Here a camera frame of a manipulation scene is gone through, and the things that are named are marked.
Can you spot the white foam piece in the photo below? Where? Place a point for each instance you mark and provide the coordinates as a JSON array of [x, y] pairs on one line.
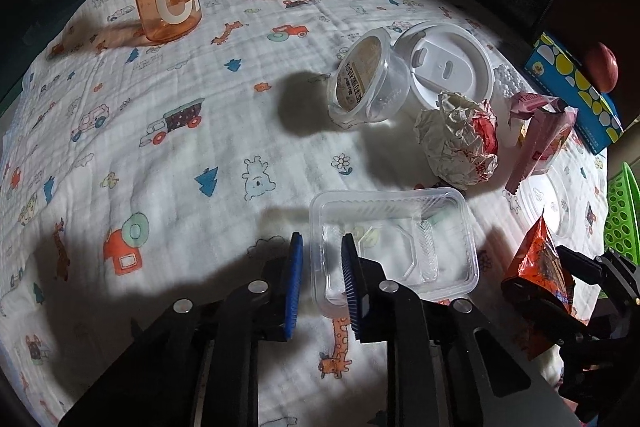
[[507, 81]]

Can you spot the white plastic lid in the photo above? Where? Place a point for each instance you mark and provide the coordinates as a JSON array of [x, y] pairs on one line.
[[445, 62]]

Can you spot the red apple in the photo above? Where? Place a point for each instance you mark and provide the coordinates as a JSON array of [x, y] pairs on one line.
[[602, 67]]

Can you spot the paper wrapper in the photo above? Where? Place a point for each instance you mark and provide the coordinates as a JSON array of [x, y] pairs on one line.
[[457, 142]]

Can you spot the printed white blanket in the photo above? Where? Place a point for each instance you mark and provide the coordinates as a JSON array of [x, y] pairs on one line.
[[200, 157]]

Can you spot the orange snack packet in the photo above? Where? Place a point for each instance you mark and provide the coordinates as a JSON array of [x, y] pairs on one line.
[[537, 257]]

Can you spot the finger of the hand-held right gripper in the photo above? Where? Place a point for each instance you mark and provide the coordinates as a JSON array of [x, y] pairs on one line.
[[545, 312], [580, 264]]

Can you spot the blue dotted tissue box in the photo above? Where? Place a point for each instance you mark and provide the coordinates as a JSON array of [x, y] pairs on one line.
[[575, 92]]

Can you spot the pink snack wrapper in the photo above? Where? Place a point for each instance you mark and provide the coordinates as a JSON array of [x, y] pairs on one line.
[[542, 137]]

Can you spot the clear pudding cup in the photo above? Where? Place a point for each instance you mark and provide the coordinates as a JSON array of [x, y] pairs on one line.
[[360, 82]]

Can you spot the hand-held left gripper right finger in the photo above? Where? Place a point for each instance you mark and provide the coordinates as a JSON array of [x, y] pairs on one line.
[[352, 287]]

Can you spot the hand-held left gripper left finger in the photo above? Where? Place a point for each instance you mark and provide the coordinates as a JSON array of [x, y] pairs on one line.
[[292, 287]]

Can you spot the clear plastic lid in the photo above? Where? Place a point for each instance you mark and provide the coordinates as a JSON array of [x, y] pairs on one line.
[[547, 202]]

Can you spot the green mesh basket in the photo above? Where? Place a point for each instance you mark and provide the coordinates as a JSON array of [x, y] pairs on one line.
[[625, 212]]

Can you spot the clear plastic tray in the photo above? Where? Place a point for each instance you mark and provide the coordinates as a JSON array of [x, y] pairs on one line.
[[395, 252]]

